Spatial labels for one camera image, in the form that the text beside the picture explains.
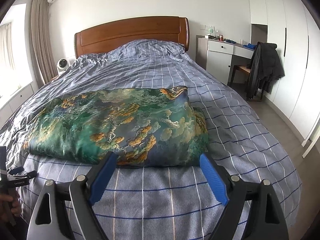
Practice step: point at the brown wooden headboard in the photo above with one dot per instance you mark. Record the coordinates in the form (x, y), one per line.
(106, 37)

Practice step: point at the green landscape print padded jacket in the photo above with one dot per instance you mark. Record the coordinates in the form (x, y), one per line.
(142, 126)

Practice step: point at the beige curtain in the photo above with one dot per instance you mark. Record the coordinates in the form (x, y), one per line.
(45, 67)

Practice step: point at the black jacket on chair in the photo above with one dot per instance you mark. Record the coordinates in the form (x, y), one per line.
(265, 69)

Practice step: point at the blue checked duvet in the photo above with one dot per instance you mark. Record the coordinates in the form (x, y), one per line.
(158, 202)

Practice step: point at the white round fan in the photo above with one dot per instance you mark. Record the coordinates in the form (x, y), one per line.
(62, 66)

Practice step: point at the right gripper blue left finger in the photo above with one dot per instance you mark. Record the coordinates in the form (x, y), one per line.
(86, 190)

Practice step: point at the white desk with drawers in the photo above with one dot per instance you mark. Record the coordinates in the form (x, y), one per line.
(218, 58)

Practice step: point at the wooden chair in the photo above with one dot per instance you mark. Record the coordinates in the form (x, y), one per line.
(242, 73)

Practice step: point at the white wardrobe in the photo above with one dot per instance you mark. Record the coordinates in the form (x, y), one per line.
(292, 28)

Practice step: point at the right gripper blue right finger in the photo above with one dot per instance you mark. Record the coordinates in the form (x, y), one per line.
(228, 190)

